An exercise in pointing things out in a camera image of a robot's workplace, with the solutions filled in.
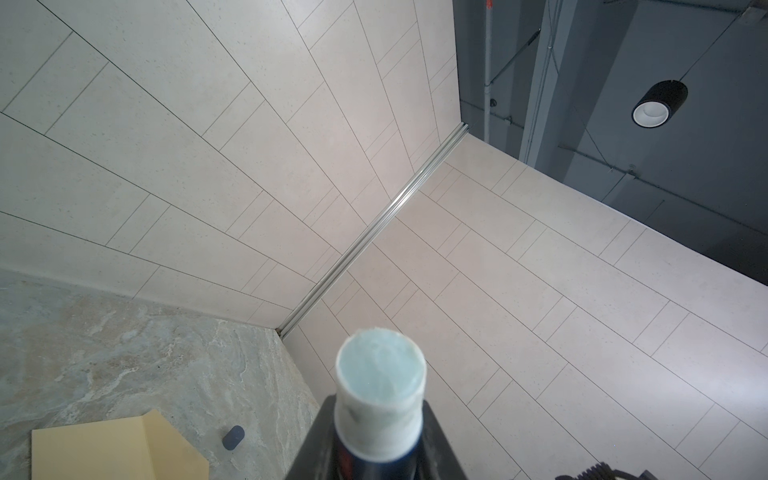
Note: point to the grey ceiling pipe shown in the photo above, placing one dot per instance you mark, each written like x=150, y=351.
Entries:
x=488, y=23

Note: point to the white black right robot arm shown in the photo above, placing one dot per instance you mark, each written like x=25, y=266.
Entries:
x=602, y=471

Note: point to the dark blue glue cap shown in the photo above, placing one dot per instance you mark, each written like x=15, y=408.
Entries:
x=231, y=440

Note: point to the white glue stick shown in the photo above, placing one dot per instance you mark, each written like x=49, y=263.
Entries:
x=378, y=412

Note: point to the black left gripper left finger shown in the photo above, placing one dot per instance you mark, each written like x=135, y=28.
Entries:
x=316, y=458

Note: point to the tan kraft envelope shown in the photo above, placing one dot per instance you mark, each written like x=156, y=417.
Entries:
x=140, y=447

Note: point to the right aluminium corner post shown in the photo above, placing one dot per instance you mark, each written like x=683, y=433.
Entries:
x=373, y=230

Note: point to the black ceiling pendant lamp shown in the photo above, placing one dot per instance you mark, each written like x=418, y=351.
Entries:
x=659, y=104

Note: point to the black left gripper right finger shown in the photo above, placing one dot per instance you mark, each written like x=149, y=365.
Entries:
x=436, y=458

